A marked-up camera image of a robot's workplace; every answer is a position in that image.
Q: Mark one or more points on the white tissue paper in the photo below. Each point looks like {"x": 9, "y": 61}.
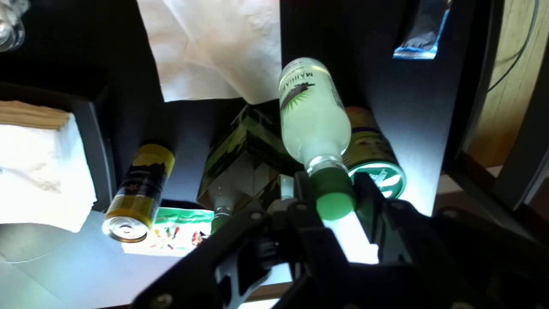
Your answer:
{"x": 40, "y": 164}

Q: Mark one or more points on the white paper napkin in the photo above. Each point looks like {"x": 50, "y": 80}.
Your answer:
{"x": 217, "y": 44}

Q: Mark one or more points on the green cardboard bottle carrier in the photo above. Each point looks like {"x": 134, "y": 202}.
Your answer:
{"x": 241, "y": 154}

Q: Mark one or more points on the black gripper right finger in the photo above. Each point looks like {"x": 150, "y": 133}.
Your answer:
{"x": 409, "y": 262}

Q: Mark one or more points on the blue snack wrapper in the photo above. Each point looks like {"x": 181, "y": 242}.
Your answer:
{"x": 423, "y": 34}

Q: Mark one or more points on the dark wooden chair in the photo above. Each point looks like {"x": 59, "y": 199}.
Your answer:
{"x": 515, "y": 171}

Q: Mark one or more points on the black tray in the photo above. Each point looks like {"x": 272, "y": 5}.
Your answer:
{"x": 100, "y": 142}

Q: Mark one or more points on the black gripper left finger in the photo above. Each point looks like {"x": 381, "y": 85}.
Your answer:
{"x": 309, "y": 262}

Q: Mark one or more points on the clear plastic bag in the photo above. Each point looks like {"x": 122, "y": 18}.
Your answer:
{"x": 9, "y": 27}

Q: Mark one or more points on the yellow and black drink can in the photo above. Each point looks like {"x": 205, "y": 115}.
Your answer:
{"x": 140, "y": 188}

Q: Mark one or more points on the clear bottle with green cap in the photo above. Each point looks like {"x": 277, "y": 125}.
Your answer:
{"x": 311, "y": 125}

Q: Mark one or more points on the green and white printed packet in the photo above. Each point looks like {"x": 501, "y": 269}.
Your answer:
{"x": 182, "y": 219}

